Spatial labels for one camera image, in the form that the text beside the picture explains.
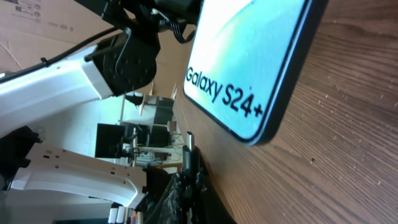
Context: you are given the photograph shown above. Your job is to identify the black USB charging cable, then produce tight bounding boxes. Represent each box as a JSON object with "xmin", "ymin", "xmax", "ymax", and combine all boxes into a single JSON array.
[{"xmin": 182, "ymin": 131, "xmax": 201, "ymax": 181}]

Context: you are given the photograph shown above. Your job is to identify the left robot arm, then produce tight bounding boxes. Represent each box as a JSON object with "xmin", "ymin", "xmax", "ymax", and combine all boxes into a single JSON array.
[{"xmin": 1, "ymin": 0, "xmax": 201, "ymax": 208}]

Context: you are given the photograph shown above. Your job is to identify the cardboard wall panel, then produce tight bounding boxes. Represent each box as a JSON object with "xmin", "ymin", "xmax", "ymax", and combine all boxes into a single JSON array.
[{"xmin": 0, "ymin": 0, "xmax": 193, "ymax": 100}]

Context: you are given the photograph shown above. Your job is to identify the black left camera cable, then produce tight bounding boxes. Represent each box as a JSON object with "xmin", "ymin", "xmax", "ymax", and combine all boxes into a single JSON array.
[{"xmin": 0, "ymin": 26, "xmax": 133, "ymax": 85}]

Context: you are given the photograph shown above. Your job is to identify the background office desks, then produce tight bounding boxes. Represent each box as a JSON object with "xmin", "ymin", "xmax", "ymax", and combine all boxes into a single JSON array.
[{"xmin": 94, "ymin": 92, "xmax": 184, "ymax": 172}]

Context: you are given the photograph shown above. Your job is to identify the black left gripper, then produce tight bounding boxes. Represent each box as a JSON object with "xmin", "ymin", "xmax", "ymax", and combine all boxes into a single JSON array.
[{"xmin": 76, "ymin": 0, "xmax": 203, "ymax": 44}]

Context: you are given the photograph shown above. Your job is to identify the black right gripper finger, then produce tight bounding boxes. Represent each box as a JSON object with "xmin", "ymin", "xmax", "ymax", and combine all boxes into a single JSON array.
[{"xmin": 144, "ymin": 173, "xmax": 203, "ymax": 224}]

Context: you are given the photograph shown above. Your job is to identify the Samsung Galaxy smartphone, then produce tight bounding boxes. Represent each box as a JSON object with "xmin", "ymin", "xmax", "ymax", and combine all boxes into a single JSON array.
[{"xmin": 183, "ymin": 0, "xmax": 328, "ymax": 145}]

